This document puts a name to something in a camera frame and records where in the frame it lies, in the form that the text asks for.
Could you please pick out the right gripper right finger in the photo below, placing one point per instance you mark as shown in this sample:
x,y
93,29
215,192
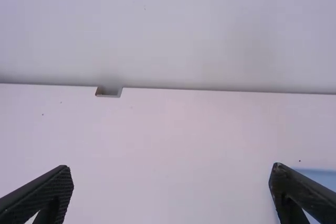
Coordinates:
x,y
294,190

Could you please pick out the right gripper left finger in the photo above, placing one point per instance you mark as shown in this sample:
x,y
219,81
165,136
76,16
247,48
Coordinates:
x,y
39,192

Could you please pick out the blue mat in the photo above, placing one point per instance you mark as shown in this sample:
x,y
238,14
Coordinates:
x,y
321,175

